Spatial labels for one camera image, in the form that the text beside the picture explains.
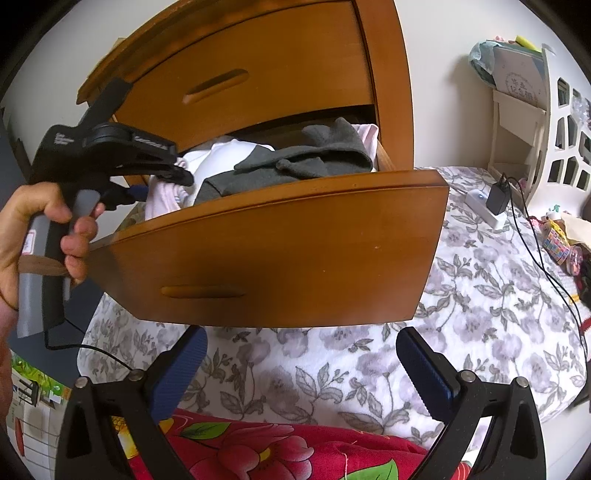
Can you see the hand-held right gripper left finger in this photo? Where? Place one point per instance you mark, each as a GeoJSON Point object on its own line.
{"type": "Point", "coordinates": [178, 369]}

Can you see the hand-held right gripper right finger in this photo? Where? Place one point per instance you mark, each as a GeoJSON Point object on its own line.
{"type": "Point", "coordinates": [422, 369]}

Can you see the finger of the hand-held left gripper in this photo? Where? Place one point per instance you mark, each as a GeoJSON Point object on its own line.
{"type": "Point", "coordinates": [178, 174]}
{"type": "Point", "coordinates": [134, 194]}

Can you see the light pink garment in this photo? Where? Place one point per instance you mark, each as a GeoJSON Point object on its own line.
{"type": "Point", "coordinates": [161, 201]}

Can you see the large white garment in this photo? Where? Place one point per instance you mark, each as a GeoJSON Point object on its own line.
{"type": "Point", "coordinates": [217, 161]}

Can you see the wooden drawer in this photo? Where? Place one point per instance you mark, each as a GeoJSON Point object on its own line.
{"type": "Point", "coordinates": [277, 249]}
{"type": "Point", "coordinates": [277, 60]}

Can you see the grey garment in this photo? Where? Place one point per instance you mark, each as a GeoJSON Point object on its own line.
{"type": "Point", "coordinates": [323, 147]}

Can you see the person's left forearm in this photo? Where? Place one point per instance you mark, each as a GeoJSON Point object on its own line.
{"type": "Point", "coordinates": [3, 360]}

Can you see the closed wooden drawer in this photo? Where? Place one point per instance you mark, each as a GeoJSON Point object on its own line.
{"type": "Point", "coordinates": [277, 60]}

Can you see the person's left hand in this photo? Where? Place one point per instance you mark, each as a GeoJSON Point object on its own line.
{"type": "Point", "coordinates": [11, 240]}

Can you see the floral bedsheet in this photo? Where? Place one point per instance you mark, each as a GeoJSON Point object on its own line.
{"type": "Point", "coordinates": [461, 300]}

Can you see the brown elastic band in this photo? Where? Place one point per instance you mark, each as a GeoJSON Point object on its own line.
{"type": "Point", "coordinates": [41, 266]}

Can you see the red floral blanket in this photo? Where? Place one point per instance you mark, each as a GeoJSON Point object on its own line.
{"type": "Point", "coordinates": [277, 452]}

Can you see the green printed carton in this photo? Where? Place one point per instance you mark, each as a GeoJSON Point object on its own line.
{"type": "Point", "coordinates": [37, 401]}

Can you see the white power strip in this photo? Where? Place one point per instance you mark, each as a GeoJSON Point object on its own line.
{"type": "Point", "coordinates": [475, 203]}

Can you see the black charger adapter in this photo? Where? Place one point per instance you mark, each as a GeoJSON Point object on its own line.
{"type": "Point", "coordinates": [499, 196]}

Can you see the cream paper bag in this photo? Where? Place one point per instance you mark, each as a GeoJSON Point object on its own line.
{"type": "Point", "coordinates": [578, 228]}

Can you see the wooden nightstand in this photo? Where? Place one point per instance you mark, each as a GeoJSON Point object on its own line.
{"type": "Point", "coordinates": [392, 92]}

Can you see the white lattice rack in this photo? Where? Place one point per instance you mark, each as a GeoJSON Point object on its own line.
{"type": "Point", "coordinates": [565, 138]}

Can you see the white booklet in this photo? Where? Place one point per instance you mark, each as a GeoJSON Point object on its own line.
{"type": "Point", "coordinates": [519, 74]}

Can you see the teal plastic bag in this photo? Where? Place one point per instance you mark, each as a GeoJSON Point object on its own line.
{"type": "Point", "coordinates": [481, 62]}

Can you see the yellow notepad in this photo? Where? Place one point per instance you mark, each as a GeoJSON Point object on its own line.
{"type": "Point", "coordinates": [527, 42]}

